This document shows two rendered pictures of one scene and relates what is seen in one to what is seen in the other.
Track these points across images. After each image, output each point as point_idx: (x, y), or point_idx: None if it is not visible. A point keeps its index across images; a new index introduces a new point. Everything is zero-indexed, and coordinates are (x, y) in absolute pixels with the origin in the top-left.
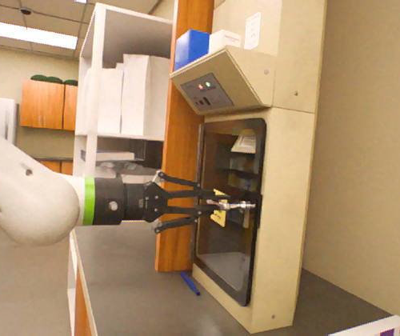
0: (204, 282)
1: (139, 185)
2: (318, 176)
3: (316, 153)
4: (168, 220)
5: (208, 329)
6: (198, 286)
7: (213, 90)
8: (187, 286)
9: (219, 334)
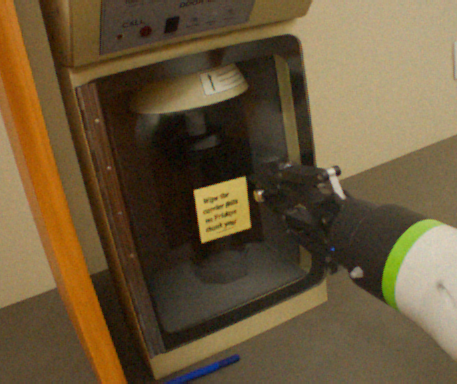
0: (204, 351)
1: (365, 201)
2: (57, 129)
3: (38, 93)
4: (315, 248)
5: (334, 332)
6: (202, 365)
7: (226, 0)
8: (206, 377)
9: (340, 322)
